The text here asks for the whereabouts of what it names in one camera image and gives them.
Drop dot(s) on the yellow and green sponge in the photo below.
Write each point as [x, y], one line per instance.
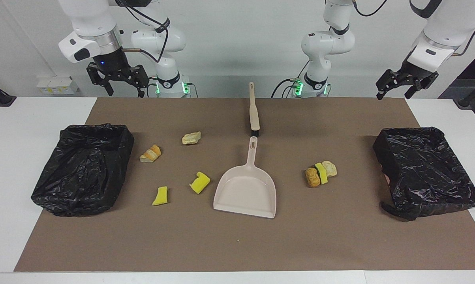
[322, 174]

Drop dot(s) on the orange striped croissant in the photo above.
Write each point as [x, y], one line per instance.
[151, 154]

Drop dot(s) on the dark partition panel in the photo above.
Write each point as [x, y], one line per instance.
[474, 67]

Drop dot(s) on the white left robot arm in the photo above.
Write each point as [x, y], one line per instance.
[446, 23]

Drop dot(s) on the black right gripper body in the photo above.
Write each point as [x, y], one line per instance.
[115, 63]

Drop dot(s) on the curved yellow sponge piece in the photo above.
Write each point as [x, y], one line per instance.
[199, 183]

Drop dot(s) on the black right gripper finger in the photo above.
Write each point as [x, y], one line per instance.
[143, 81]
[103, 81]

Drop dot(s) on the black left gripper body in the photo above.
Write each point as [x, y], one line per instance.
[415, 71]

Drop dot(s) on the flat yellow sponge piece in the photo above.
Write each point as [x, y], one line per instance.
[160, 196]

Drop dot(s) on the brown bread roll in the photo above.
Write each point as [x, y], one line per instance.
[312, 178]

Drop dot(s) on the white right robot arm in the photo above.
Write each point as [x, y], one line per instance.
[91, 19]

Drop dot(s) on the beige plastic dustpan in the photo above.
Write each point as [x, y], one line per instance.
[245, 193]

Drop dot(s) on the bin with black bag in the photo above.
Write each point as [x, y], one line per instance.
[427, 169]
[83, 169]

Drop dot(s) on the pale crusty bread piece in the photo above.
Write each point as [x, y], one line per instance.
[331, 167]

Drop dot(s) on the white power box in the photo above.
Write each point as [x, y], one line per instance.
[57, 85]

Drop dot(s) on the black stand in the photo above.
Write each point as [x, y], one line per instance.
[472, 96]
[0, 96]

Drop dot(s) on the pale yellow bread chunk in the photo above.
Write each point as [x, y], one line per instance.
[191, 138]

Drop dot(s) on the brown table mat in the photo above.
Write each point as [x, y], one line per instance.
[332, 236]

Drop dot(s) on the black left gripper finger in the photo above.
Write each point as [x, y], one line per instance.
[419, 83]
[387, 81]

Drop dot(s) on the beige brush with black bristles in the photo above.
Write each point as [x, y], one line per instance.
[254, 114]

